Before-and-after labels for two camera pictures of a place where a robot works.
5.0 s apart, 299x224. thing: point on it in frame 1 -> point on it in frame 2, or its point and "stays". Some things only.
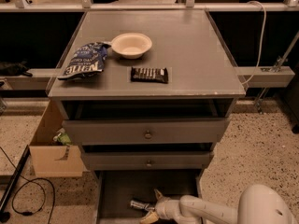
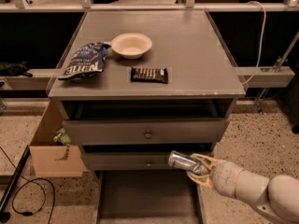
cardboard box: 49,158 stays
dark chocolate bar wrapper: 157,75 stays
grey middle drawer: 147,161 stays
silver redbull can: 143,205 -> 183,161
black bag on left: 14,68 stays
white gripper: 164,207 -> 224,175
